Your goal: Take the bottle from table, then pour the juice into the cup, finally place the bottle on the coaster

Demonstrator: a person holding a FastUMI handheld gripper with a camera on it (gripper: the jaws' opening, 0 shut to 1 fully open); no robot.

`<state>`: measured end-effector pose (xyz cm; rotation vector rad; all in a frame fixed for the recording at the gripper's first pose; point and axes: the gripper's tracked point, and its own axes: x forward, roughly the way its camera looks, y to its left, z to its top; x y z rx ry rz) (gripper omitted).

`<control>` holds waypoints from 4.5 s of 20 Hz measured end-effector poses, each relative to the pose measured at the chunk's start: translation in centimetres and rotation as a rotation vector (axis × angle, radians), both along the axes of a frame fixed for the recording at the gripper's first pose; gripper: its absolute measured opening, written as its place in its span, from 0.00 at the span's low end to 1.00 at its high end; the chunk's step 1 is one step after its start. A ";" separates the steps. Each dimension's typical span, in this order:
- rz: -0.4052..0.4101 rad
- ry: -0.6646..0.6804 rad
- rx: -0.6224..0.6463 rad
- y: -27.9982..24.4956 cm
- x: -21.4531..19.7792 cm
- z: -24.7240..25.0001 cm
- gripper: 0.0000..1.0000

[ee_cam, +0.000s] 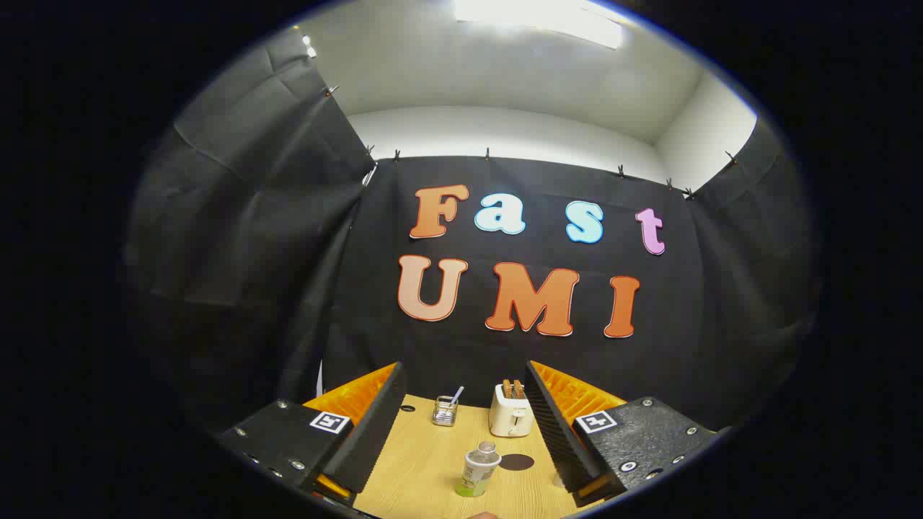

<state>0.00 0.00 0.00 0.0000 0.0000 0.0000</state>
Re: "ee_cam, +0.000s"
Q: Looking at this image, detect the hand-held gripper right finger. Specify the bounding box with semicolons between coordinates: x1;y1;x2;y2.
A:
525;360;722;507

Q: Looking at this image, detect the white green juice bottle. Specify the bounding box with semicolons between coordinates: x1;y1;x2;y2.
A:
455;441;502;498

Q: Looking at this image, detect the black backdrop cloth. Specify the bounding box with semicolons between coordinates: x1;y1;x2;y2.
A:
123;29;823;440

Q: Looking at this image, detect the white toaster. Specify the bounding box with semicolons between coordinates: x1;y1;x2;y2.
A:
488;382;534;438

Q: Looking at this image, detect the wooden table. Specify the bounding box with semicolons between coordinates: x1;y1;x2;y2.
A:
353;393;599;519

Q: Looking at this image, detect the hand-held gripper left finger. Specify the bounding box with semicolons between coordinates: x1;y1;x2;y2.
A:
215;362;407;507

